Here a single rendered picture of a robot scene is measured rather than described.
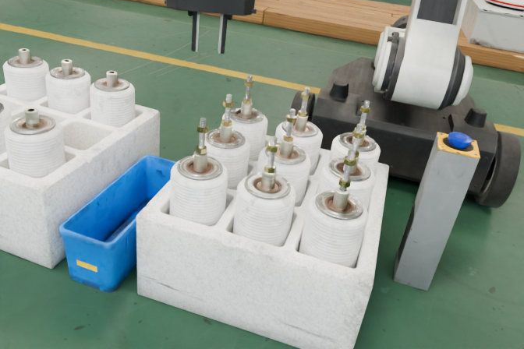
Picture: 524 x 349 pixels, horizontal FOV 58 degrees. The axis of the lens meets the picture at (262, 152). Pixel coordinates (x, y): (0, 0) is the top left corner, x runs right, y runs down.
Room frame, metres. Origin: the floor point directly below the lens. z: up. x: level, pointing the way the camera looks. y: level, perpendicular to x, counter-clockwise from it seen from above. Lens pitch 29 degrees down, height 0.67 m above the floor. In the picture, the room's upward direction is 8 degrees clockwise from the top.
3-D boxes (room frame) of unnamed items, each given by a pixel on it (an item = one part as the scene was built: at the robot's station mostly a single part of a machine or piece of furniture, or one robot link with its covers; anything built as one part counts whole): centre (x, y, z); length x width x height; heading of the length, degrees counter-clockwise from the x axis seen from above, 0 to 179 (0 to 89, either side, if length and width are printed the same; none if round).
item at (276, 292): (0.76, -0.04, 0.09); 0.39 x 0.39 x 0.18; 77
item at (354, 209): (0.62, -0.13, 0.25); 0.08 x 0.08 x 0.01
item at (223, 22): (0.68, 0.08, 0.48); 0.03 x 0.02 x 0.06; 9
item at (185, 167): (0.67, 0.10, 0.25); 0.08 x 0.08 x 0.01
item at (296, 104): (1.21, -0.09, 0.10); 0.20 x 0.05 x 0.20; 169
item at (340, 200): (0.62, -0.13, 0.26); 0.02 x 0.02 x 0.03
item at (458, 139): (0.76, -0.34, 0.32); 0.04 x 0.04 x 0.02
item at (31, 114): (0.74, 0.41, 0.26); 0.02 x 0.02 x 0.03
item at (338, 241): (0.62, -0.13, 0.16); 0.10 x 0.10 x 0.18
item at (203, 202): (0.67, 0.10, 0.16); 0.10 x 0.10 x 0.18
